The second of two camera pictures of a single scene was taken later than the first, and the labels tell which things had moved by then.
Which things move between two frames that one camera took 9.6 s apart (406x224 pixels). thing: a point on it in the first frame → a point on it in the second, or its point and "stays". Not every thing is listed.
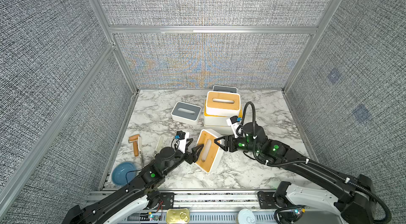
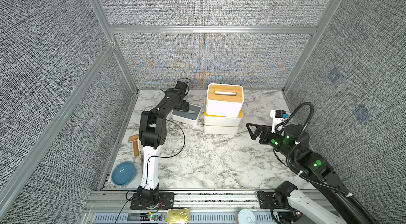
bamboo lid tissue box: (222, 104) stays
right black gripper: (228, 140) → (267, 131)
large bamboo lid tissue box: (219, 130) stays
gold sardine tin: (177, 216) stays
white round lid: (246, 216) stays
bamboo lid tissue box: (211, 153) → (224, 100)
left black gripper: (192, 157) → (185, 107)
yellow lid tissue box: (216, 113) stays
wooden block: (134, 138) stays
